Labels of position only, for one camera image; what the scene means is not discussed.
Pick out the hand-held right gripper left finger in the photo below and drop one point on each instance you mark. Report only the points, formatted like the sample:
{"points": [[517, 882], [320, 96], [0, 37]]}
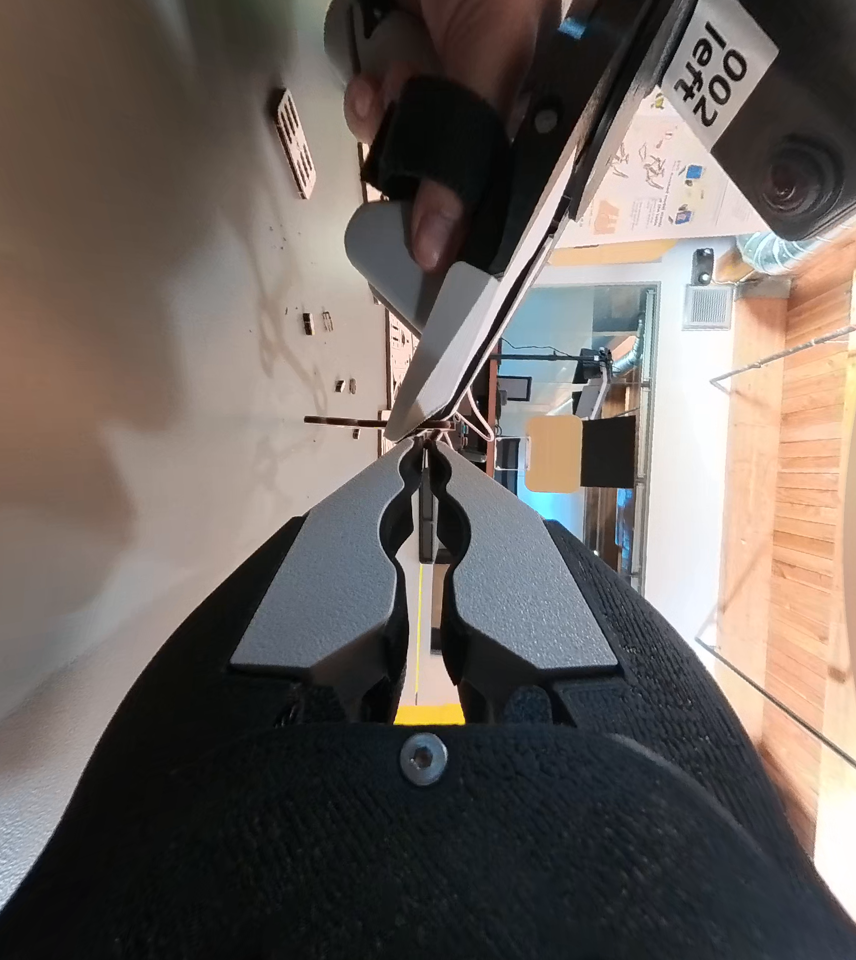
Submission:
{"points": [[308, 600]]}

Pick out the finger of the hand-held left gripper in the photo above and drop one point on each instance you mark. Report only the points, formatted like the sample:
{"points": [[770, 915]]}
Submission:
{"points": [[450, 337], [518, 300]]}

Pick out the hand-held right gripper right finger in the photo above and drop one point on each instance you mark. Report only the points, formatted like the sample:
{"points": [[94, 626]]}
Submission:
{"points": [[533, 600]]}

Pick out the wooden bicycle frame part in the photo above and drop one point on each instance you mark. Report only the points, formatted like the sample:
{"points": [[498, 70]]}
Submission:
{"points": [[338, 421]]}

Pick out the person's left hand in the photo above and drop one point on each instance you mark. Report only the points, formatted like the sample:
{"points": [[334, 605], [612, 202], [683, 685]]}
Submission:
{"points": [[473, 37]]}

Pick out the glass partition window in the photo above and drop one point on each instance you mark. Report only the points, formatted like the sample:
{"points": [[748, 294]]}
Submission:
{"points": [[548, 315]]}

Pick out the wooden sheet with crescent cutouts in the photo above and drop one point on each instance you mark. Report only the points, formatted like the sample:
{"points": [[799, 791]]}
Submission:
{"points": [[400, 352]]}

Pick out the black device on stand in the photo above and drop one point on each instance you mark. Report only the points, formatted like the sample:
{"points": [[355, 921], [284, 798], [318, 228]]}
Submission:
{"points": [[591, 364]]}

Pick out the bright blue screen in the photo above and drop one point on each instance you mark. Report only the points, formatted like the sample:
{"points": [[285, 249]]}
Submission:
{"points": [[612, 532]]}

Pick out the tan board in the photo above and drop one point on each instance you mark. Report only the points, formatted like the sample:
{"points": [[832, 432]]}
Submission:
{"points": [[554, 454]]}

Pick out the black panel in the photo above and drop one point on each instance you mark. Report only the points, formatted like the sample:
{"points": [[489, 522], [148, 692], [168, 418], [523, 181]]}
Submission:
{"points": [[608, 450]]}

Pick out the printed instruction sheet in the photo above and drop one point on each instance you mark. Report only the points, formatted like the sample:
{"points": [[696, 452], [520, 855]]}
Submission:
{"points": [[660, 202]]}

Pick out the thin metal conduit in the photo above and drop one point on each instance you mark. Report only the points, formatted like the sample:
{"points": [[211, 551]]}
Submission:
{"points": [[795, 349]]}

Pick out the small slotted wooden piece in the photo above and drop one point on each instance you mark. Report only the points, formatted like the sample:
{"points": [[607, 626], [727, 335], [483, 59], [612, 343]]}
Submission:
{"points": [[294, 144]]}

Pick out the silver ventilation duct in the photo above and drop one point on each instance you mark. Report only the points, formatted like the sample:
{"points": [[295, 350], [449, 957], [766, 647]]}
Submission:
{"points": [[765, 253]]}

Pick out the black wall device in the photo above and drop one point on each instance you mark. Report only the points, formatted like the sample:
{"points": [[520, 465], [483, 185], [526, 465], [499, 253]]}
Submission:
{"points": [[702, 266]]}

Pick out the white wall vent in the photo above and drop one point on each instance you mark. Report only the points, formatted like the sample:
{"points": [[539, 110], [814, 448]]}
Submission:
{"points": [[707, 307]]}

